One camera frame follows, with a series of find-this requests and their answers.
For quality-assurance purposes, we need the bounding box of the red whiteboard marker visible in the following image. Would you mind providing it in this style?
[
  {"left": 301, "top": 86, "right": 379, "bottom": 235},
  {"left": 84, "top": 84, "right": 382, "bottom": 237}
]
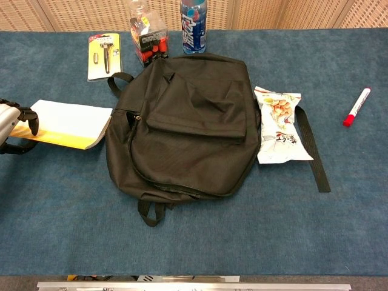
[{"left": 343, "top": 87, "right": 372, "bottom": 128}]

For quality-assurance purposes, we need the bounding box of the blue carpet table cover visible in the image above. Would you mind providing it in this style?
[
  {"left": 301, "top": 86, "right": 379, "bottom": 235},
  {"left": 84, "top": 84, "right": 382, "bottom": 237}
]
[{"left": 0, "top": 27, "right": 388, "bottom": 276}]

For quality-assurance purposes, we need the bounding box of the white nut snack bag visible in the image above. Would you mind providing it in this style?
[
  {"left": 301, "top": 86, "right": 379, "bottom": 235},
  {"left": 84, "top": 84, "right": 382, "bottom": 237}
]
[{"left": 253, "top": 85, "right": 314, "bottom": 165}]

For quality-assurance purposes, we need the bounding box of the yellow and white Lexicon book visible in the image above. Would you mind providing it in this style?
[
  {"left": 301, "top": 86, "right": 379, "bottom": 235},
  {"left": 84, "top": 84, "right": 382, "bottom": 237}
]
[{"left": 8, "top": 99, "right": 113, "bottom": 150}]

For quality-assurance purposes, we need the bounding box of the clear jar with red-black items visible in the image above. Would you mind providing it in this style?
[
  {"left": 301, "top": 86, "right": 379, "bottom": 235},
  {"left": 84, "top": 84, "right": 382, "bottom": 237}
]
[{"left": 129, "top": 0, "right": 170, "bottom": 67}]

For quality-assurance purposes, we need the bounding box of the black fabric backpack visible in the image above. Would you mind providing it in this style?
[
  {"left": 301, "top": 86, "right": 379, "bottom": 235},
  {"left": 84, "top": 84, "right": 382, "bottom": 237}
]
[{"left": 105, "top": 53, "right": 331, "bottom": 227}]

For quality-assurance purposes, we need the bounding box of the beige perforated folding screen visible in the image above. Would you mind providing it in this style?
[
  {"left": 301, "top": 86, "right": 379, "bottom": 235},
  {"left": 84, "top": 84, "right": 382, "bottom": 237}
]
[{"left": 0, "top": 0, "right": 388, "bottom": 33}]

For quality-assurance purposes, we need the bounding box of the aluminium profile rail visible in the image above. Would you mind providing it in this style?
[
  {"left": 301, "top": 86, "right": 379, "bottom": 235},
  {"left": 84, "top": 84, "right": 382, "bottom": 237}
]
[{"left": 36, "top": 281, "right": 352, "bottom": 291}]

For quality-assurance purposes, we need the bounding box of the silver metal plate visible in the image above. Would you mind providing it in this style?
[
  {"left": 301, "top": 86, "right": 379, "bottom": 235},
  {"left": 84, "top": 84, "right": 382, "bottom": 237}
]
[{"left": 136, "top": 275, "right": 241, "bottom": 283}]

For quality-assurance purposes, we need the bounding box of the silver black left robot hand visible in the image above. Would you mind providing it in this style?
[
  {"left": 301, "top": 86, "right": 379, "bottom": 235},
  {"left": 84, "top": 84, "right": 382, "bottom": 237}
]
[{"left": 0, "top": 98, "right": 39, "bottom": 155}]

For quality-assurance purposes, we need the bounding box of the razor in yellow blister pack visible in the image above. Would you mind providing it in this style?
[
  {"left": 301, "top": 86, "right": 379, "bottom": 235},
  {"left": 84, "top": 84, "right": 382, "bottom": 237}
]
[{"left": 87, "top": 32, "right": 122, "bottom": 82}]

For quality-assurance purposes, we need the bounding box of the blue drink bottle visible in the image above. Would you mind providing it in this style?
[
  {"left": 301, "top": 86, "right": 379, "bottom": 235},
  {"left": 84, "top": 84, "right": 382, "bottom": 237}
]
[{"left": 179, "top": 0, "right": 207, "bottom": 55}]

